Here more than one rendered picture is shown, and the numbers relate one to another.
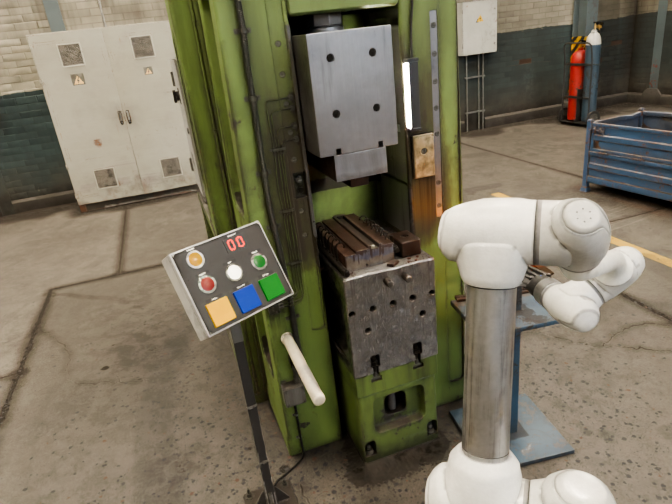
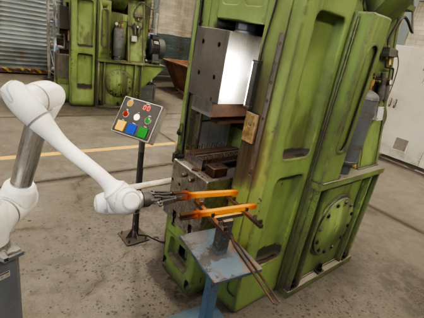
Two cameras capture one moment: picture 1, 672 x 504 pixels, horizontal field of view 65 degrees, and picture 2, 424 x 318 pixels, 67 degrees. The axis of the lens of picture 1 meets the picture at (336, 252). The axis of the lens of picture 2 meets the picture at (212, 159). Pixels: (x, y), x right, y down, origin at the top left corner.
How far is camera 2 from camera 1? 226 cm
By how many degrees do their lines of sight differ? 60
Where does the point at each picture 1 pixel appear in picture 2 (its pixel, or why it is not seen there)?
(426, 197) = (246, 156)
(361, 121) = (206, 81)
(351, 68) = (209, 50)
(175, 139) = (414, 129)
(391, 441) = (171, 267)
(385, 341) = (179, 208)
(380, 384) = (173, 229)
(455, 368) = (233, 286)
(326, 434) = not seen: hidden behind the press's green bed
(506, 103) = not seen: outside the picture
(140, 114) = (402, 105)
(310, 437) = not seen: hidden behind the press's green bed
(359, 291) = (176, 170)
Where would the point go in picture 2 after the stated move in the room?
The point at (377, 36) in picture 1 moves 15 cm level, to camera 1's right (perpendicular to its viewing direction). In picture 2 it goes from (223, 36) to (234, 38)
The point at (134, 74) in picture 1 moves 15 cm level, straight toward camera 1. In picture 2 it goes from (415, 80) to (412, 79)
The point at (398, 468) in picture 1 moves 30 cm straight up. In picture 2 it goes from (160, 279) to (164, 245)
